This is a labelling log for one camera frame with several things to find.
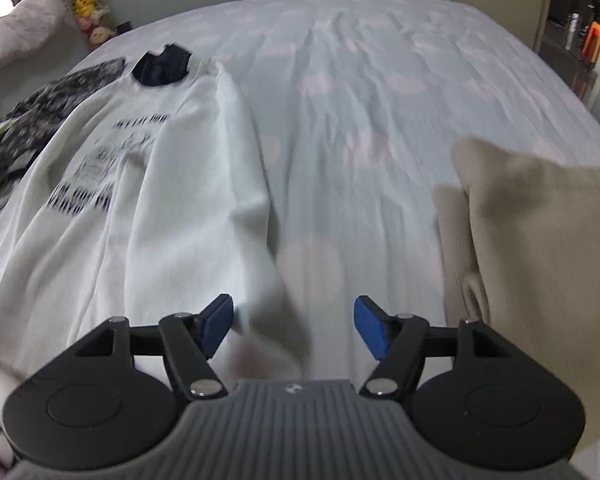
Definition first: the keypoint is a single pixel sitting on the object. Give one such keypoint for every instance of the beige folded garment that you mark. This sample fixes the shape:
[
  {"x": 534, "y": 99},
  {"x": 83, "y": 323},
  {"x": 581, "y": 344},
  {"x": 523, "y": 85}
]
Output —
[{"x": 520, "y": 243}]

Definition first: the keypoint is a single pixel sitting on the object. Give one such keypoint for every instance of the pink fluffy pillow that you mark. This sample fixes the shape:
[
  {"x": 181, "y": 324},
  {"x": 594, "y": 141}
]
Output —
[{"x": 28, "y": 27}]

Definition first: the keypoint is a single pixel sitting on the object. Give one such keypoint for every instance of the pink dotted bed sheet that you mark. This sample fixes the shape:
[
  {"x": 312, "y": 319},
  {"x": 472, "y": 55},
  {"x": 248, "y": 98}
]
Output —
[{"x": 357, "y": 105}]

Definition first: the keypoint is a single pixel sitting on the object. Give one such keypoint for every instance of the white sweatshirt with navy collar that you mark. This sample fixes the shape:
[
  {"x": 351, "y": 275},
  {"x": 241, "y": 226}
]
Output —
[{"x": 148, "y": 201}]

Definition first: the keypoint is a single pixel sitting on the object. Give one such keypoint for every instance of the black floral garment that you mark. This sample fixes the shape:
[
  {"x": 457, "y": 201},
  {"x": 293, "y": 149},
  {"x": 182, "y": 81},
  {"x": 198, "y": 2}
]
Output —
[{"x": 30, "y": 125}]

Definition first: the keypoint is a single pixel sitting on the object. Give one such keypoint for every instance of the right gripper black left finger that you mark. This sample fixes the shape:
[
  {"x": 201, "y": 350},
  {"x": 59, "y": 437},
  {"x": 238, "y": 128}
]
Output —
[{"x": 118, "y": 391}]

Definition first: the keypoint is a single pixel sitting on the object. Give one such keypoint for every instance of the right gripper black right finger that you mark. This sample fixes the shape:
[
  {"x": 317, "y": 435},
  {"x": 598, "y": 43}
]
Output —
[{"x": 469, "y": 392}]

